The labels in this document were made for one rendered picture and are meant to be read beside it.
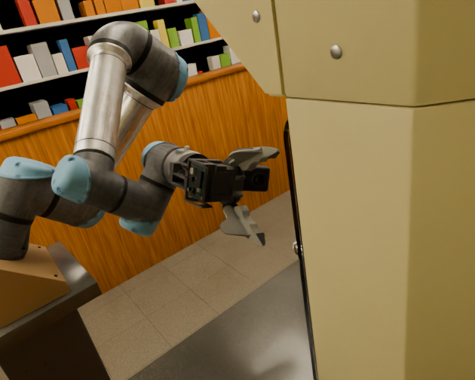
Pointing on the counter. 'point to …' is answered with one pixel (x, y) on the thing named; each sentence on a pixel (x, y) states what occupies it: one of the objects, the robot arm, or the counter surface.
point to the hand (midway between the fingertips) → (274, 199)
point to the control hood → (250, 38)
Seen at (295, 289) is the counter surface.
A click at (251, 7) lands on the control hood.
